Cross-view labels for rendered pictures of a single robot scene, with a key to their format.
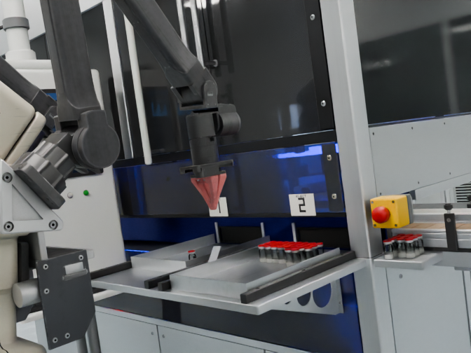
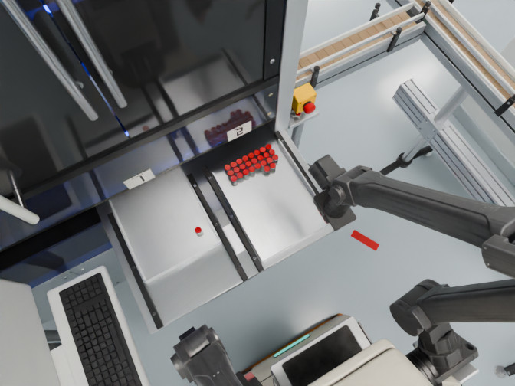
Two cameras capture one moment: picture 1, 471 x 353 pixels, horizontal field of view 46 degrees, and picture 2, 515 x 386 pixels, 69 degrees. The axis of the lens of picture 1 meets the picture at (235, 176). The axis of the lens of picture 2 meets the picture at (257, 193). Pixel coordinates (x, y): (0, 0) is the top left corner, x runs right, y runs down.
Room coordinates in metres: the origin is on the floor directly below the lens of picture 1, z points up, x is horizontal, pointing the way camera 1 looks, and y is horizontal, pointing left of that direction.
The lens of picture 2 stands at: (1.29, 0.39, 2.06)
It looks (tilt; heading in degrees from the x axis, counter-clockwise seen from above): 69 degrees down; 284
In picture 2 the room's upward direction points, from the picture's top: 1 degrees clockwise
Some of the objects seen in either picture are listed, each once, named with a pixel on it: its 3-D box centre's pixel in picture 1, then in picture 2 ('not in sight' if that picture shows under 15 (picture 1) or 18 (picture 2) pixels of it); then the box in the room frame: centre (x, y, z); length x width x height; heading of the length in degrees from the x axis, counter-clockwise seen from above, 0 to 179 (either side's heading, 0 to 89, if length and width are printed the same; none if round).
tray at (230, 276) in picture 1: (256, 267); (270, 197); (1.35, -0.02, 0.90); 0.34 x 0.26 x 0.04; 134
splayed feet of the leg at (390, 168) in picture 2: not in sight; (401, 163); (0.71, -0.73, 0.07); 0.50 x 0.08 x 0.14; 44
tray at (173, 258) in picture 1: (202, 251); (161, 216); (1.68, 0.13, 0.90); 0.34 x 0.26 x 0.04; 134
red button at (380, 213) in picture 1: (381, 214); (308, 106); (1.30, -0.33, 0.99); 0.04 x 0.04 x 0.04; 44
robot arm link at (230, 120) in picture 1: (210, 110); (334, 178); (1.20, 0.03, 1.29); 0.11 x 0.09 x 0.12; 137
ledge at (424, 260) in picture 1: (411, 258); (295, 106); (1.35, -0.40, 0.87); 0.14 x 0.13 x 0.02; 134
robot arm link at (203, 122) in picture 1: (202, 126); (340, 194); (1.18, 0.06, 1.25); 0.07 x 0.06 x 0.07; 137
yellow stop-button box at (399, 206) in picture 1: (391, 211); (301, 96); (1.34, -0.36, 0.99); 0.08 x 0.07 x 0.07; 134
